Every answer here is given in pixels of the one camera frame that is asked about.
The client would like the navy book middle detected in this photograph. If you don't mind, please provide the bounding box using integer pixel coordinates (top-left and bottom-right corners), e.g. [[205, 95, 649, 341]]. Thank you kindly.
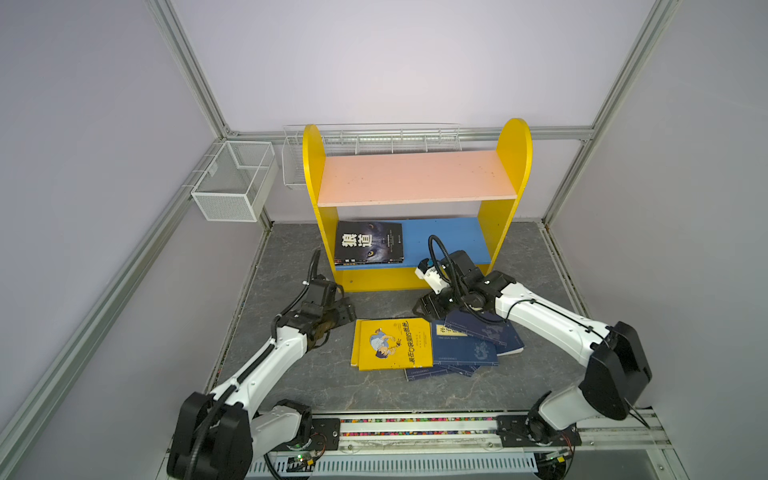
[[431, 323, 498, 366]]

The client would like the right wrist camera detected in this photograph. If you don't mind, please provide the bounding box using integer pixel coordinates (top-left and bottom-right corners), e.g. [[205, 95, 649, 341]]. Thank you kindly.
[[415, 259, 449, 294]]

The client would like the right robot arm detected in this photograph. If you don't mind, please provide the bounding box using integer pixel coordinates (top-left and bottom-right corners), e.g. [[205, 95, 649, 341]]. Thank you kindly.
[[414, 235, 652, 446]]

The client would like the yellow cartoon book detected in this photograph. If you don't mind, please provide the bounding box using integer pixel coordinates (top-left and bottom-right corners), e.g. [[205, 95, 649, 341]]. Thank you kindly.
[[350, 319, 362, 367], [357, 318, 433, 371]]

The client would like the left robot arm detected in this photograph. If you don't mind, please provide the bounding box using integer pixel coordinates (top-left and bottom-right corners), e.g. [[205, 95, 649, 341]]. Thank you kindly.
[[166, 250, 356, 479]]

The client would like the white wire rack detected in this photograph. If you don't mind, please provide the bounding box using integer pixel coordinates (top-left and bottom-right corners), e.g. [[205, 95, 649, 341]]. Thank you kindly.
[[281, 123, 462, 188]]

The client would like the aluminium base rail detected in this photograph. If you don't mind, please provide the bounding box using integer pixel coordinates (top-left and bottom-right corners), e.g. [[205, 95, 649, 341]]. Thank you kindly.
[[155, 409, 688, 480]]

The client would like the dark wolf cover book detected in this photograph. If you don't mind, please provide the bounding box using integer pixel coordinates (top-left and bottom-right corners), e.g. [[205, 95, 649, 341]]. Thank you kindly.
[[334, 221, 405, 266]]

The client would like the white mesh basket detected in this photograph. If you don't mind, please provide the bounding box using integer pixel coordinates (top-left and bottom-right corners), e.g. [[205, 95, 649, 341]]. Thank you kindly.
[[192, 141, 279, 223]]

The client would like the navy book top right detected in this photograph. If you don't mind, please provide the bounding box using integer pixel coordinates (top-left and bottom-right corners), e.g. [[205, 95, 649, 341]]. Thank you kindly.
[[444, 310, 524, 356]]

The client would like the navy book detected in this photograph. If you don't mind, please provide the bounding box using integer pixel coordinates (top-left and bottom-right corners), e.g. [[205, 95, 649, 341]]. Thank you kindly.
[[431, 323, 498, 366], [444, 310, 524, 356], [404, 365, 478, 381]]

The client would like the navy book bottom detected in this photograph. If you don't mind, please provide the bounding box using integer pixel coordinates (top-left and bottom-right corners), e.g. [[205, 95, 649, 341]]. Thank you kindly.
[[404, 365, 478, 381]]

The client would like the yellow wooden bookshelf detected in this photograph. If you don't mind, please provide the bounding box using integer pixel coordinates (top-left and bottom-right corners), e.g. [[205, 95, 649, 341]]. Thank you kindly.
[[302, 119, 533, 292]]

